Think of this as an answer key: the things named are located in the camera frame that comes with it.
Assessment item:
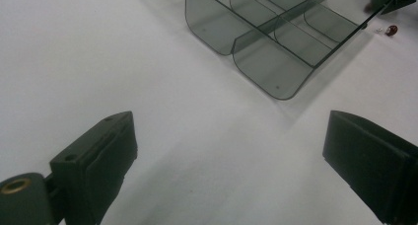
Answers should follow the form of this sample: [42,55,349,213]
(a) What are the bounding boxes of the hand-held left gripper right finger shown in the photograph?
[322,110,418,225]

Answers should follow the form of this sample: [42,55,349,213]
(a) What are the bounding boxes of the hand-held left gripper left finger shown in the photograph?
[48,111,139,225]

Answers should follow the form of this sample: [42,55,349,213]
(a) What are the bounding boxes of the dark red stud earring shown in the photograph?
[374,25,399,38]

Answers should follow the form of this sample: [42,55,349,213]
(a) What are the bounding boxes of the clear grey compartment box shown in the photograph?
[184,0,368,101]

